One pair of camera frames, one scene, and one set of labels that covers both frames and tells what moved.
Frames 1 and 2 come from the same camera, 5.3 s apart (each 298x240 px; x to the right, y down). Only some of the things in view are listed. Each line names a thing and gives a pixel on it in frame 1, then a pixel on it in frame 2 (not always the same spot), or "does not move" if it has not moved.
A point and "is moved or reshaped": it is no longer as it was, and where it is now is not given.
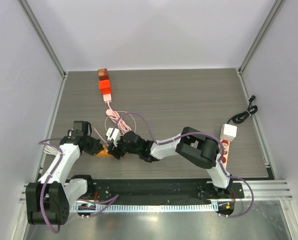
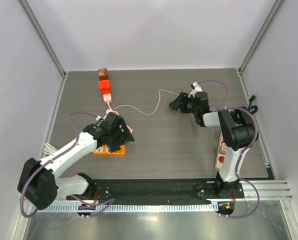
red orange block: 104,85 does not move
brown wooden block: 103,74 does not move
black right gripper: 120,146 to 183,103
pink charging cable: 123,128 is moved or reshaped
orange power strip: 104,153 does not move
